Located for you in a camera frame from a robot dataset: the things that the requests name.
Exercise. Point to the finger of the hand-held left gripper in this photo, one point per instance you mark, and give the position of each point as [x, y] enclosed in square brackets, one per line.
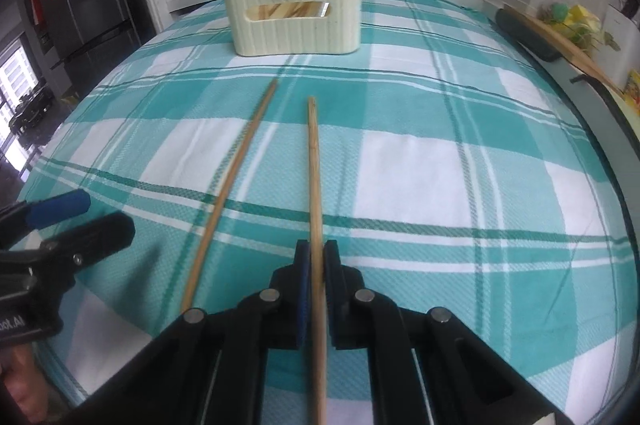
[95, 237]
[55, 207]

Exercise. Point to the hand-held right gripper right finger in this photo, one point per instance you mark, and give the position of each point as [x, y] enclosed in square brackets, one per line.
[331, 275]

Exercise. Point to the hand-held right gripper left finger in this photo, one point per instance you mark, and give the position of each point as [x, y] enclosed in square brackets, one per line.
[301, 285]

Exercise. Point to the wooden chopstick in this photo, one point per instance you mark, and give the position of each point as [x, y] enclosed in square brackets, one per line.
[315, 185]
[227, 200]

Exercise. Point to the cream ribbed utensil holder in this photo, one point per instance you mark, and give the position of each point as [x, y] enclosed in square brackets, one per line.
[300, 35]

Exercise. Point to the person's left hand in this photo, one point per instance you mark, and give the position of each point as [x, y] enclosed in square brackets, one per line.
[20, 385]

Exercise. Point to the window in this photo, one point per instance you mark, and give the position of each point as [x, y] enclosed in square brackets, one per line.
[12, 75]

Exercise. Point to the teal plaid tablecloth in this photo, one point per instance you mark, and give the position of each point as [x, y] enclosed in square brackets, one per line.
[425, 155]

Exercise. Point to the black curved bar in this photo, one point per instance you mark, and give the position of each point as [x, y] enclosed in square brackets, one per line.
[600, 95]

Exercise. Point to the wooden tray with items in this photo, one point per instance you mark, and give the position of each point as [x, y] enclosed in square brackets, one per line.
[565, 45]

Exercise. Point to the yellow and green bag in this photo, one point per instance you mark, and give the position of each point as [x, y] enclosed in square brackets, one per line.
[575, 22]

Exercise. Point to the yellow packet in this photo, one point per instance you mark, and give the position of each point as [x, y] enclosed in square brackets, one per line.
[632, 90]

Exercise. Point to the white paper card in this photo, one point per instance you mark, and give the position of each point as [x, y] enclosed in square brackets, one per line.
[622, 35]

